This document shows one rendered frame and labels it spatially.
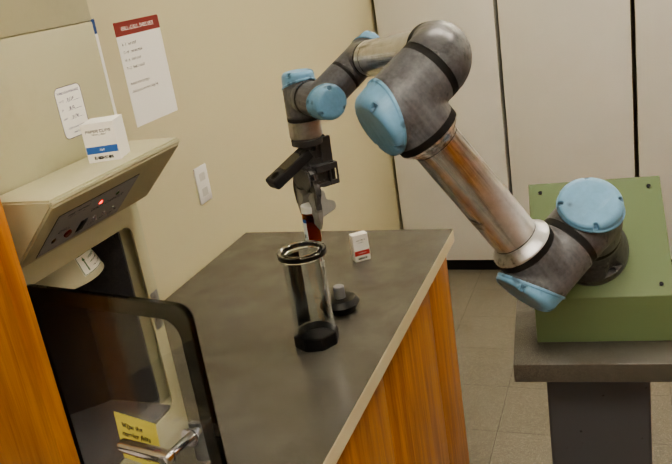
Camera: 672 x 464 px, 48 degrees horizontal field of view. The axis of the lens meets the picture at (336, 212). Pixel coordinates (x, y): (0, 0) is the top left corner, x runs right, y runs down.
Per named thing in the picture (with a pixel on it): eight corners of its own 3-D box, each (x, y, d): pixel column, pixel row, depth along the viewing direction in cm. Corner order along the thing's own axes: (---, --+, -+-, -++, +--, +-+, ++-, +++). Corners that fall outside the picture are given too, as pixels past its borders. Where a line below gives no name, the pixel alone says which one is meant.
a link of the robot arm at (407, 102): (609, 267, 137) (426, 37, 118) (557, 329, 134) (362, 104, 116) (567, 255, 148) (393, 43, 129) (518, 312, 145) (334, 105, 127)
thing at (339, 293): (325, 304, 190) (321, 280, 188) (361, 300, 189) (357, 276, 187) (321, 320, 181) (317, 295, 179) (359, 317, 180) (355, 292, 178)
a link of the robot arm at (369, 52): (472, -9, 120) (353, 23, 165) (426, 38, 118) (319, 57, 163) (513, 46, 124) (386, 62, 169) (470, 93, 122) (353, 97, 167)
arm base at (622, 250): (630, 220, 156) (633, 198, 147) (626, 289, 149) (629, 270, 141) (553, 215, 161) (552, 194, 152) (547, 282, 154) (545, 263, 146)
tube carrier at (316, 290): (296, 327, 177) (280, 242, 170) (342, 323, 176) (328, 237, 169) (289, 350, 167) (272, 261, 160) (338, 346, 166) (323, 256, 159)
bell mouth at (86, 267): (-31, 302, 122) (-41, 271, 120) (44, 258, 137) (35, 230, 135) (57, 304, 115) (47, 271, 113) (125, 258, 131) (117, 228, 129)
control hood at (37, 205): (1, 273, 103) (-21, 204, 100) (135, 196, 132) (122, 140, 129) (68, 273, 99) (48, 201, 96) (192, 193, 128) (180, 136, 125)
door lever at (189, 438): (146, 433, 101) (141, 417, 100) (200, 447, 96) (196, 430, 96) (117, 458, 97) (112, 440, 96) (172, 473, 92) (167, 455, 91)
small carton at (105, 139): (89, 163, 115) (79, 125, 113) (99, 155, 119) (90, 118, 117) (121, 159, 114) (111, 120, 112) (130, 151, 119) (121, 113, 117)
